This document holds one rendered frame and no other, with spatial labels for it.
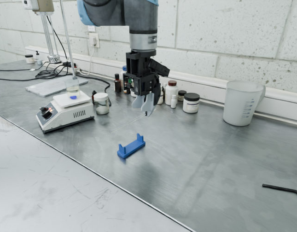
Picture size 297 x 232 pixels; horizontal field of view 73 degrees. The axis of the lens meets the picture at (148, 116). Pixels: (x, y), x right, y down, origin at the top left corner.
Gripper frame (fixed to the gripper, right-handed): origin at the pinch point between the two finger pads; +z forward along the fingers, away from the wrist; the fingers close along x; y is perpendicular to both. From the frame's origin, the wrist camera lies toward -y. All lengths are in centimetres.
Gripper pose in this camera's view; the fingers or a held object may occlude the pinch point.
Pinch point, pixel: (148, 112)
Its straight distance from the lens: 65.9
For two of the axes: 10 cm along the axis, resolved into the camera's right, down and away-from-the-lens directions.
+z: 0.0, 8.8, 4.7
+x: 7.5, 3.1, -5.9
